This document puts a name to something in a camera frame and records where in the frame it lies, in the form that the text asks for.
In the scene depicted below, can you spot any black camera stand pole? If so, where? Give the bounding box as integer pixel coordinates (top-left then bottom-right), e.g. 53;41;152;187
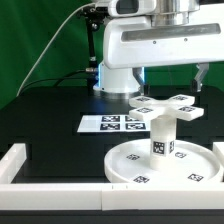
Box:
80;4;104;95

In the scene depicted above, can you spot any white cross-shaped table base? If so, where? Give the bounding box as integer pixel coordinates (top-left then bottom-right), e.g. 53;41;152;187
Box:
129;94;204;122

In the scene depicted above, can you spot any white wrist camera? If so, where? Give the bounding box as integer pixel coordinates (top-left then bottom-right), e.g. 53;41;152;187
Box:
108;0;156;17

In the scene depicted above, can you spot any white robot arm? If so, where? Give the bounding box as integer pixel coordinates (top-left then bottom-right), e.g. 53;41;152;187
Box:
92;0;224;97

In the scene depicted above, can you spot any white round table top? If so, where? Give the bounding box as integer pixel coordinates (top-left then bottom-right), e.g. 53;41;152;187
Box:
104;139;224;185

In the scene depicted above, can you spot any white left fence bar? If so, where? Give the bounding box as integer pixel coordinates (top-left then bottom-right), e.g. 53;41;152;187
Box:
0;143;27;184

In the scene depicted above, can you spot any white cable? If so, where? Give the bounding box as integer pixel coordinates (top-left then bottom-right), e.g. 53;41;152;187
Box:
15;3;95;98

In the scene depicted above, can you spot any white marker sheet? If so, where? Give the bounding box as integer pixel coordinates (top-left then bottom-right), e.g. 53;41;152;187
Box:
78;115;150;133

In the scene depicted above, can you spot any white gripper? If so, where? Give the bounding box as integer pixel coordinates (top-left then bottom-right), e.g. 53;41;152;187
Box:
103;3;224;96

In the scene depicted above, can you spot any black cable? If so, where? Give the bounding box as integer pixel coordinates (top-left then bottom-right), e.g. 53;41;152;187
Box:
22;69;98;89

